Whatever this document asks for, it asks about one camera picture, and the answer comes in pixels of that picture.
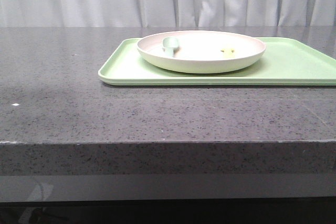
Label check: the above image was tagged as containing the yellow plastic fork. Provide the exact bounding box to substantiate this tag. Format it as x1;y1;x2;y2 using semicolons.
221;48;235;58

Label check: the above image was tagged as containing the pale green plastic spoon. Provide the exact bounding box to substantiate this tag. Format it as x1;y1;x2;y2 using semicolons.
162;36;180;57

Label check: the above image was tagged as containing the light green rectangular tray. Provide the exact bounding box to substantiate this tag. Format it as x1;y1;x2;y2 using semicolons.
98;37;335;86

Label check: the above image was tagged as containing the white round plate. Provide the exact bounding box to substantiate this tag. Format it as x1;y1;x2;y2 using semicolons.
137;30;266;74

